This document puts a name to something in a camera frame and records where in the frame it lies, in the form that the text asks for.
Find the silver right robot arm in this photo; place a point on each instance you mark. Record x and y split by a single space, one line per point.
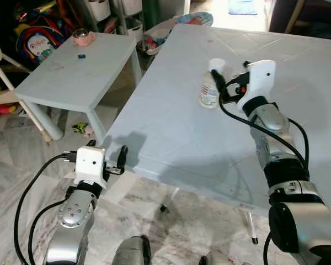
298 221

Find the grey robot leg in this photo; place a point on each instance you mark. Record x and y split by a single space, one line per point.
132 251
215 259

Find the white capped plastic bottle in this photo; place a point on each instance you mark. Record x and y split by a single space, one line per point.
208 94

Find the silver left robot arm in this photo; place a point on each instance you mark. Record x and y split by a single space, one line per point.
71 221

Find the dark wooden furniture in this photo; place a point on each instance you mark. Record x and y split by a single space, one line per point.
309 16

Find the large white plastic table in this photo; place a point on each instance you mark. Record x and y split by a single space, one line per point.
182 138

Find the green toy car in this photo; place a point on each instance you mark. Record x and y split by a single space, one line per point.
83 130

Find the yellow plush toy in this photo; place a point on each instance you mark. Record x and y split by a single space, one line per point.
0 113

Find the grey left robot leg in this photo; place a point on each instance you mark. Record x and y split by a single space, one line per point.
132 251

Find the small white plastic table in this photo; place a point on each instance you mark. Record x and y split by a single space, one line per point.
71 74

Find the grey right robot leg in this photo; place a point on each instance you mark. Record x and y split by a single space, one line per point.
215 259

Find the colourful children's backpack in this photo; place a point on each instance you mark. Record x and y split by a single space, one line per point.
41 38

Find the small blue bottle cap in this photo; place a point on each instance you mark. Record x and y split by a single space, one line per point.
81 56

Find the pink cup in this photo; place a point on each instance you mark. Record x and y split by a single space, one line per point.
83 37

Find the white wooden chair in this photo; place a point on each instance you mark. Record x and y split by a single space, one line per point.
5 83

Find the blue printed plate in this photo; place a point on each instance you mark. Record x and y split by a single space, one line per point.
196 18

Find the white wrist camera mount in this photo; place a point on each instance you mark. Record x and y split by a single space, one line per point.
89 164
259 80

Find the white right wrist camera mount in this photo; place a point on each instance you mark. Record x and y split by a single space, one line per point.
259 80

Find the white drawer rack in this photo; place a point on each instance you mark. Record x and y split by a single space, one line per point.
113 14

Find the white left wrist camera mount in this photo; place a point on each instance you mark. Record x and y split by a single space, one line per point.
89 164

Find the blue floor mat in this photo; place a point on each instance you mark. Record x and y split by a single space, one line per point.
243 6

